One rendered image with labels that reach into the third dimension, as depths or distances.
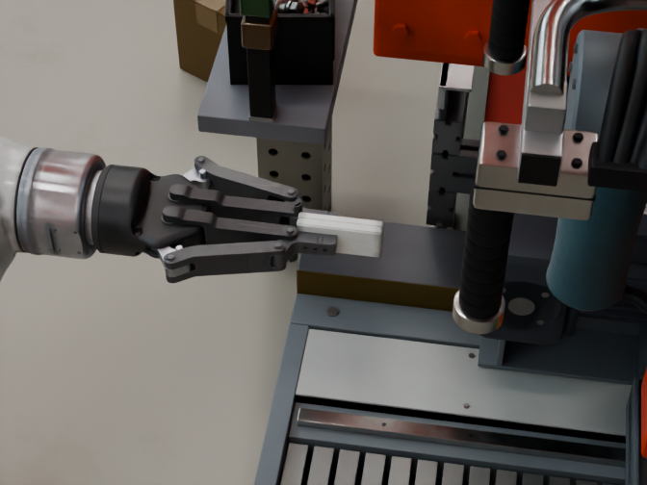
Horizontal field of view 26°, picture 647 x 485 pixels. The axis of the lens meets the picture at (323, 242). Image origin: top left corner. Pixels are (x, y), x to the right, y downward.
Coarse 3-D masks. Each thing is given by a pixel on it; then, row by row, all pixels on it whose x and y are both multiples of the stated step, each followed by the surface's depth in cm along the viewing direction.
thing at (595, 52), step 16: (592, 32) 121; (608, 32) 122; (576, 48) 122; (592, 48) 119; (608, 48) 119; (576, 64) 121; (592, 64) 118; (608, 64) 118; (576, 80) 118; (592, 80) 117; (608, 80) 117; (576, 96) 117; (592, 96) 117; (576, 112) 117; (592, 112) 117; (576, 128) 118; (592, 128) 118
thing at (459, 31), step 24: (384, 0) 171; (408, 0) 171; (432, 0) 170; (456, 0) 170; (480, 0) 169; (384, 24) 174; (408, 24) 173; (432, 24) 173; (456, 24) 172; (480, 24) 172; (384, 48) 177; (408, 48) 176; (432, 48) 176; (456, 48) 175; (480, 48) 174
